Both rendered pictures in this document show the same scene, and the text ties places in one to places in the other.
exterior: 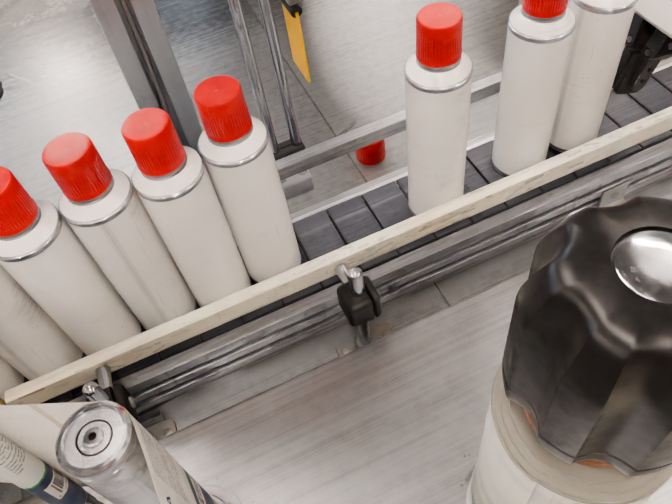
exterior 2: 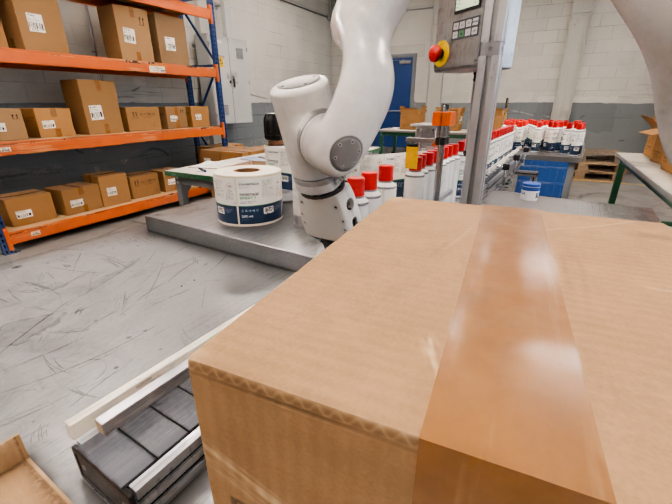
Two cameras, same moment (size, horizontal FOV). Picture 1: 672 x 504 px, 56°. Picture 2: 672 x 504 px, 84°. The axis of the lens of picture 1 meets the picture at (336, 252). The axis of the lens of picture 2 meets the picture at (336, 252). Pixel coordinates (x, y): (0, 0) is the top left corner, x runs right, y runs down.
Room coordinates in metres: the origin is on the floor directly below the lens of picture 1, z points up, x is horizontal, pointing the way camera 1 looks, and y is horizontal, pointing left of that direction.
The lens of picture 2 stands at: (0.92, -0.75, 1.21)
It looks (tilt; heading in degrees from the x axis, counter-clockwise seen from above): 22 degrees down; 137
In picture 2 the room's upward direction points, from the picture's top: straight up
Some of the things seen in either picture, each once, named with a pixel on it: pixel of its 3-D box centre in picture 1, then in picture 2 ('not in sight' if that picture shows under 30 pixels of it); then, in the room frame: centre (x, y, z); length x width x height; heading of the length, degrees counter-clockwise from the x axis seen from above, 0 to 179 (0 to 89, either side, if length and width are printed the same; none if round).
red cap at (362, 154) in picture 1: (370, 144); not in sight; (0.52, -0.06, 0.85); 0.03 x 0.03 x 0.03
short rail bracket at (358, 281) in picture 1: (362, 309); not in sight; (0.28, -0.01, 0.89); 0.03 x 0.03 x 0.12; 15
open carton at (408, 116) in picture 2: not in sight; (412, 117); (-3.09, 4.77, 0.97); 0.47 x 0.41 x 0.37; 105
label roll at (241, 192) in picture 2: not in sight; (249, 193); (-0.08, -0.18, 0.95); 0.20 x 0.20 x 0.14
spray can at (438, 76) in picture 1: (437, 123); (384, 209); (0.38, -0.10, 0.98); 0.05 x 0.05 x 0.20
